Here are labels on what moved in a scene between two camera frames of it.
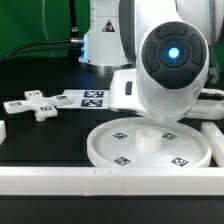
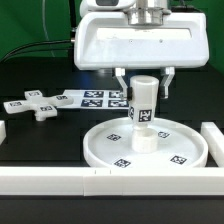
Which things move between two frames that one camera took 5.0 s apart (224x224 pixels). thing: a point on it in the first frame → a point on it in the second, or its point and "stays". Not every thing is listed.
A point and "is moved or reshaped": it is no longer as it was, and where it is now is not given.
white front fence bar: x=100 y=181 stays
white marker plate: x=88 y=99 stays
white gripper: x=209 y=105 → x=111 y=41
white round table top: x=142 y=142 is moved or reshaped
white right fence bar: x=216 y=138 stays
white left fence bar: x=2 y=131 stays
